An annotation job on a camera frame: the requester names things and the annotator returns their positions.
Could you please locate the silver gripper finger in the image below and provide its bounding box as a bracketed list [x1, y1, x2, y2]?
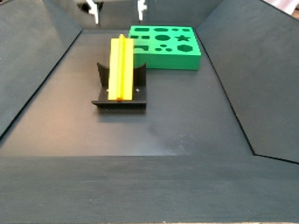
[86, 0, 99, 25]
[136, 0, 147, 20]

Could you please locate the yellow star-shaped prism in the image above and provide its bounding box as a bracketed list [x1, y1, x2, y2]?
[108, 34, 135, 102]

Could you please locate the black L-shaped fixture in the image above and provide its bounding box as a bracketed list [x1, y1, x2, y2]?
[91, 63, 147, 109]

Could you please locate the green foam shape-sorter block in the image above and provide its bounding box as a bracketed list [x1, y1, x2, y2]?
[128, 25, 202, 70]

